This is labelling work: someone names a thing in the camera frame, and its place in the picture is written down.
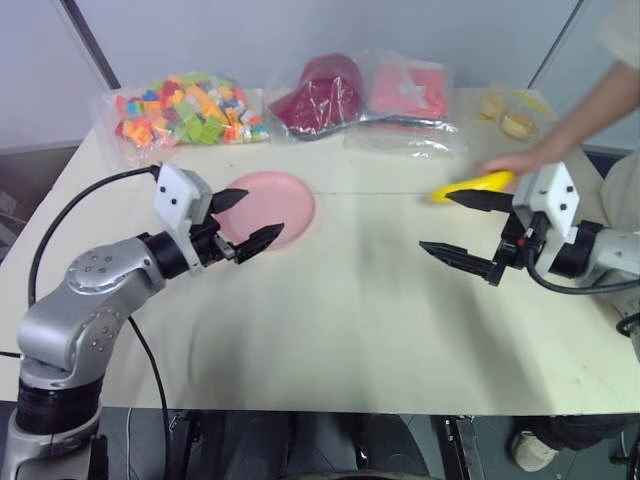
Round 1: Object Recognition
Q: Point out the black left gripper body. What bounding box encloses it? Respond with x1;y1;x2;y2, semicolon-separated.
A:
189;214;239;269

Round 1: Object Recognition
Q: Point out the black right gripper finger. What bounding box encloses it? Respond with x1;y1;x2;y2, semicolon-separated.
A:
418;241;503;288
444;188;517;214

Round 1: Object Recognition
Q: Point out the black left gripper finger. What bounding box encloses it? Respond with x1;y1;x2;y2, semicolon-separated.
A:
234;223;286;265
211;188;250;217

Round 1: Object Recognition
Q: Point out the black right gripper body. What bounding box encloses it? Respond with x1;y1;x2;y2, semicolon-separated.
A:
493;206;550;274

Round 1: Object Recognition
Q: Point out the yellow banana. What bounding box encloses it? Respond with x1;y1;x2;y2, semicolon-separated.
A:
428;169;517;204

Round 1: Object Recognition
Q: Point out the pink round plate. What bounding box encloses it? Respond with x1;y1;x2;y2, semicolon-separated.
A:
214;170;317;251

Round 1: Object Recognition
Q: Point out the person's bare hand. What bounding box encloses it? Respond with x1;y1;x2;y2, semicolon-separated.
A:
482;137;567;179

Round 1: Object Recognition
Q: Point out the large round bread bun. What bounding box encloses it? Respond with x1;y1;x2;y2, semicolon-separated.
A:
501;113;539;141

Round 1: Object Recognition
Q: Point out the clear bag of bread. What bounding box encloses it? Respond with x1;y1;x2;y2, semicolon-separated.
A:
473;81;557;145

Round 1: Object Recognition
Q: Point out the small round bread bun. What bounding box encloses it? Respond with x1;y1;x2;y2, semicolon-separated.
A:
479;94;504;122

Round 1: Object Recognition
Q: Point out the flat empty clear plastic bag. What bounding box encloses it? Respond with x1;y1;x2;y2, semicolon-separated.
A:
343;117;470;162

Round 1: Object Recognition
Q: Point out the bag of colourful toy bricks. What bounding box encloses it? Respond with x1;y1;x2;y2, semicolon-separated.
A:
92;71;272;167

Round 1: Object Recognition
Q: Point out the person's beige clothing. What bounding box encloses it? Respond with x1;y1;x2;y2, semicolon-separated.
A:
598;0;640;234

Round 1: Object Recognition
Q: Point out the clear bag around cap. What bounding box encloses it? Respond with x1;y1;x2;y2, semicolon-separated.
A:
263;48;370;145

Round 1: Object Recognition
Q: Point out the clear bag of red foam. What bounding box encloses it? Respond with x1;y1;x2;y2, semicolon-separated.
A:
366;48;457;124

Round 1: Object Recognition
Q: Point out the white shoe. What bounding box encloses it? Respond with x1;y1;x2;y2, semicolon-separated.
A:
510;429;560;472

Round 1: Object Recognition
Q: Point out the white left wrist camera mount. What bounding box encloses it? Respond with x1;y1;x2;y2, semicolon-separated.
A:
152;162;217;274

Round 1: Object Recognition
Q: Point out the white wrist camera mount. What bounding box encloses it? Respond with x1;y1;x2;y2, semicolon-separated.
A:
152;162;217;274
514;162;581;246

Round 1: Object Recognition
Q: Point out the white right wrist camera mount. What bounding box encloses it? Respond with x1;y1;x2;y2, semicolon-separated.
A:
514;162;581;246

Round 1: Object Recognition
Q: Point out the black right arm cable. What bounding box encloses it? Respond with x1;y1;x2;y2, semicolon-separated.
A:
524;242;640;297

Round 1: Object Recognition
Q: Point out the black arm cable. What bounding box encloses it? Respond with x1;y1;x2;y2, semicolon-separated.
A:
27;166;172;480
524;242;640;297

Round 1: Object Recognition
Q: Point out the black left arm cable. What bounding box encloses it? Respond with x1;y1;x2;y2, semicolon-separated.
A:
27;166;172;480

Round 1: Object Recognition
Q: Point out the black metal table frame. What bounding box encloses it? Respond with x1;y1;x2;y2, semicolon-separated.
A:
433;413;484;480

